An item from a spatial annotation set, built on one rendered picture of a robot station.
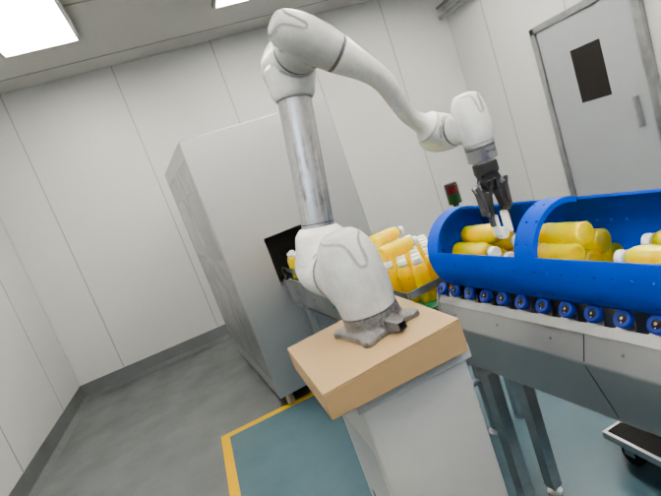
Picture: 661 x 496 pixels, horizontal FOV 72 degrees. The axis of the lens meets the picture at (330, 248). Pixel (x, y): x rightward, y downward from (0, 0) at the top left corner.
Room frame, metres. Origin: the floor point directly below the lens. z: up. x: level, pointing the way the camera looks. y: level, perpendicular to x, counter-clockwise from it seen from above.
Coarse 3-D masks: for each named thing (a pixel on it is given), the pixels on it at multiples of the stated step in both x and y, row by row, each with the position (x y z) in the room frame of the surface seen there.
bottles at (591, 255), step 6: (612, 246) 1.14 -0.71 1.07; (618, 246) 1.15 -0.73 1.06; (504, 252) 1.40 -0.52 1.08; (510, 252) 1.38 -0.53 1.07; (588, 252) 1.11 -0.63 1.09; (594, 252) 1.12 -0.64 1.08; (606, 252) 1.14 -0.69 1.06; (612, 252) 1.14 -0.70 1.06; (588, 258) 1.11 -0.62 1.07; (594, 258) 1.12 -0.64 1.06; (600, 258) 1.12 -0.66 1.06; (606, 258) 1.14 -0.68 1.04; (612, 258) 1.14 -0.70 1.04
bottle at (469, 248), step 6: (456, 246) 1.50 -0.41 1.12; (462, 246) 1.47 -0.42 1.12; (468, 246) 1.44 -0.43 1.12; (474, 246) 1.42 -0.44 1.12; (480, 246) 1.40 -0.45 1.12; (486, 246) 1.38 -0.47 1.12; (492, 246) 1.38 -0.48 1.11; (456, 252) 1.49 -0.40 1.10; (462, 252) 1.46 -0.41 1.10; (468, 252) 1.43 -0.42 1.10; (474, 252) 1.40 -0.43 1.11; (480, 252) 1.39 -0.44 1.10; (486, 252) 1.37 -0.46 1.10
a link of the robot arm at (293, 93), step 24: (264, 72) 1.37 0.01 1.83; (288, 72) 1.29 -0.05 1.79; (312, 72) 1.33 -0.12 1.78; (288, 96) 1.32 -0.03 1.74; (312, 96) 1.38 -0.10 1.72; (288, 120) 1.32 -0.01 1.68; (312, 120) 1.33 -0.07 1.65; (288, 144) 1.33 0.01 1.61; (312, 144) 1.32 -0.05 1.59; (312, 168) 1.31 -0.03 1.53; (312, 192) 1.30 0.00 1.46; (312, 216) 1.30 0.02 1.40; (312, 240) 1.27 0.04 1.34; (312, 264) 1.25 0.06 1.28; (312, 288) 1.27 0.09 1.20
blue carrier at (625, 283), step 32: (640, 192) 1.03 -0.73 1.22; (448, 224) 1.58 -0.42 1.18; (512, 224) 1.51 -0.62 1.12; (608, 224) 1.20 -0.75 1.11; (640, 224) 1.12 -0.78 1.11; (448, 256) 1.44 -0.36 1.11; (480, 256) 1.30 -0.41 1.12; (512, 288) 1.24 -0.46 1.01; (544, 288) 1.12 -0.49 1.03; (576, 288) 1.02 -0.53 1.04; (608, 288) 0.94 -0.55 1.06; (640, 288) 0.87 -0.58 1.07
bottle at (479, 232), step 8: (480, 224) 1.47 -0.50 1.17; (488, 224) 1.42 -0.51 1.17; (464, 232) 1.51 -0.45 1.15; (472, 232) 1.47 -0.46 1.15; (480, 232) 1.43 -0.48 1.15; (488, 232) 1.40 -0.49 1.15; (464, 240) 1.51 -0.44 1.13; (472, 240) 1.48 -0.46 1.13; (480, 240) 1.44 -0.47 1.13; (488, 240) 1.41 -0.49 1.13; (496, 240) 1.40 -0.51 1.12
